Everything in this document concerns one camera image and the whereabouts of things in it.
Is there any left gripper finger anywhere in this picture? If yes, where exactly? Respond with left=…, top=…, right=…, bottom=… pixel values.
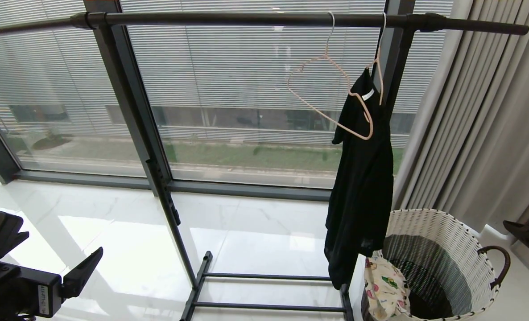
left=61, top=246, right=104, bottom=300

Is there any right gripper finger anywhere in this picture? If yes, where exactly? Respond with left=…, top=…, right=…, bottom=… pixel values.
left=503, top=219, right=529, bottom=250

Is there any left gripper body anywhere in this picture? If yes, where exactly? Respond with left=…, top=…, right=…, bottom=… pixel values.
left=0, top=261, right=65, bottom=321

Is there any black garment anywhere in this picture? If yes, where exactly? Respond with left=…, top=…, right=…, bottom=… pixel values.
left=323, top=67, right=395, bottom=291

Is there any pink clothes hanger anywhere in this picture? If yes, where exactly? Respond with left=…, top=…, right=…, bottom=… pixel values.
left=366, top=12, right=388, bottom=107
left=286, top=12, right=375, bottom=141

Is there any white laundry basket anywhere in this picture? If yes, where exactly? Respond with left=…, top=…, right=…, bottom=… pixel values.
left=360, top=208, right=512, bottom=321

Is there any black clothes rack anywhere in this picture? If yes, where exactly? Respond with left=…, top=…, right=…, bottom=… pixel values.
left=0, top=11, right=529, bottom=321

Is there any beige curtain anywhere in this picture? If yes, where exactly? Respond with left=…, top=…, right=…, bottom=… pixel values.
left=392, top=0, right=529, bottom=235

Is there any cream printed garment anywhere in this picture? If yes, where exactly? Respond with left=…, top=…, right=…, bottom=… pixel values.
left=364, top=255, right=412, bottom=321

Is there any window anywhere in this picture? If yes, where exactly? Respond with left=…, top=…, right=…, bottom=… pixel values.
left=0, top=0, right=455, bottom=203

